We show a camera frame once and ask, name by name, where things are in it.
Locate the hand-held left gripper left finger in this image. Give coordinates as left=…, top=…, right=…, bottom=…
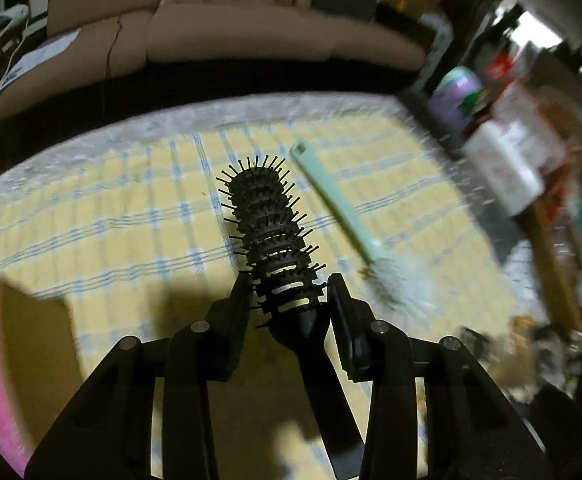
left=23, top=270, right=254, bottom=480

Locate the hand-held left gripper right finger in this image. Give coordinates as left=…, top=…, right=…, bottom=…
left=326, top=272, right=554, bottom=480

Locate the black hairbrush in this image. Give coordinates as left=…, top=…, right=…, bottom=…
left=216, top=155, right=368, bottom=480

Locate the mint green brush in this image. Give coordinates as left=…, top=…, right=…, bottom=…
left=290, top=141, right=437, bottom=312

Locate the yellow plaid tablecloth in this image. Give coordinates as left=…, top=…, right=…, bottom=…
left=0, top=110, right=537, bottom=480

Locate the large open cardboard box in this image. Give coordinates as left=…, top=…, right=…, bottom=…
left=0, top=277, right=86, bottom=411

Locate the white tissue box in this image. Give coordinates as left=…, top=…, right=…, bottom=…
left=464, top=122, right=545, bottom=217

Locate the purple round container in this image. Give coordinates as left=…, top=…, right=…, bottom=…
left=430, top=66, right=492, bottom=131

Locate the brown sofa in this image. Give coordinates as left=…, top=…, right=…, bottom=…
left=0, top=0, right=427, bottom=121

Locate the white paper sheet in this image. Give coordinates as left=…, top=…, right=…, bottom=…
left=0, top=30, right=80, bottom=97

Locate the white headset device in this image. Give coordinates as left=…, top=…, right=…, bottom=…
left=0, top=4, right=30, bottom=44

